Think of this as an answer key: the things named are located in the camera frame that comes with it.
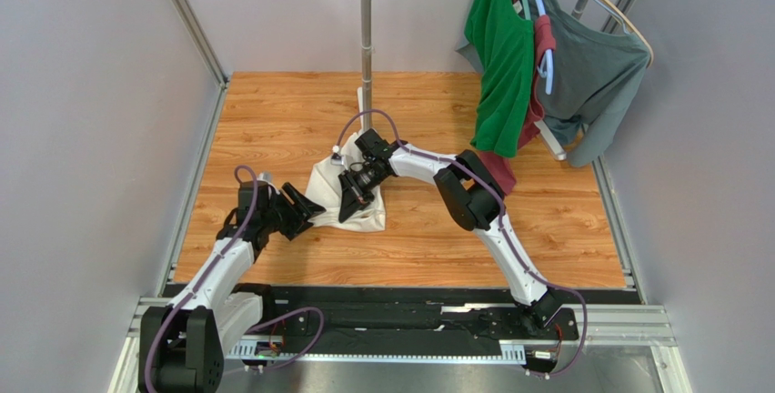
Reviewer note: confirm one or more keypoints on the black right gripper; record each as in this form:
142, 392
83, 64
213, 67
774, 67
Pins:
357, 185

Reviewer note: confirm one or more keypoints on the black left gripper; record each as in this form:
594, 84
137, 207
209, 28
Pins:
288, 210

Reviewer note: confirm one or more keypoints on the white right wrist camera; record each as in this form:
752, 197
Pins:
337, 158

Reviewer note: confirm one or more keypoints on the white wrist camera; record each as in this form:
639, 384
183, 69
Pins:
337, 158
267, 179

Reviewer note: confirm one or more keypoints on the grey-blue shirt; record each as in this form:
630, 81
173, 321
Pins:
597, 76

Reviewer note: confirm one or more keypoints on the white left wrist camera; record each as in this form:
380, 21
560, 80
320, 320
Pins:
267, 179

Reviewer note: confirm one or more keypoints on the maroon shirt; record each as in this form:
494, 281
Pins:
498, 166

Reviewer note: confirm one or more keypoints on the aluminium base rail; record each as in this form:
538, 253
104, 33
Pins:
625, 345

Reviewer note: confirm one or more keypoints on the white cloth napkin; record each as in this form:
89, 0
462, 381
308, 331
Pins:
323, 187

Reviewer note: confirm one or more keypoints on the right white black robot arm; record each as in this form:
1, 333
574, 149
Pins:
473, 199

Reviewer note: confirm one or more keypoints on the aluminium frame post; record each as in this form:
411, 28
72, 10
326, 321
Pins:
201, 41

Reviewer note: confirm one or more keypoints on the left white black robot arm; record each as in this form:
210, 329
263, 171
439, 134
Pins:
183, 343

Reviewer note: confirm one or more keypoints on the green shirt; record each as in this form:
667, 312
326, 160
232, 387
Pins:
503, 43

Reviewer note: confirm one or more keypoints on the white clothes rack stand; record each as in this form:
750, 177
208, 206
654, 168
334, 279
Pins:
364, 92

